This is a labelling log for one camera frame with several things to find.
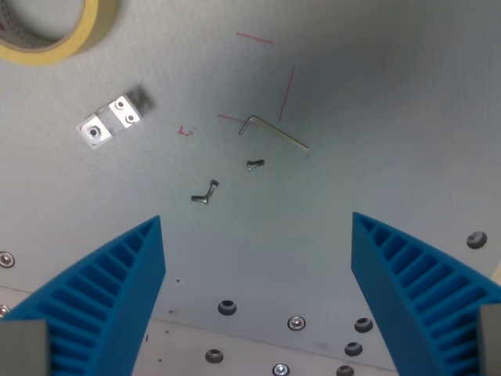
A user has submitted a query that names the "aluminium angle bracket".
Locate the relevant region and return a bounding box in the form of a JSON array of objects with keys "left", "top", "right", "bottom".
[{"left": 76, "top": 88, "right": 154, "bottom": 151}]

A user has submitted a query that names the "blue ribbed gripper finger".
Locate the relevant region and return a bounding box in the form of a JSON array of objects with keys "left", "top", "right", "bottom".
[
  {"left": 350, "top": 211, "right": 501, "bottom": 376},
  {"left": 0, "top": 215, "right": 167, "bottom": 376}
]

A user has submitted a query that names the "yellow masking tape roll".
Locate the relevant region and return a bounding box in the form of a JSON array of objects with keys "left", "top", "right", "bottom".
[{"left": 0, "top": 0, "right": 121, "bottom": 67}]

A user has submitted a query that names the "metal hex key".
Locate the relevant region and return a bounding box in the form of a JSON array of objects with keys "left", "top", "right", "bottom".
[{"left": 238, "top": 114, "right": 310, "bottom": 152}]

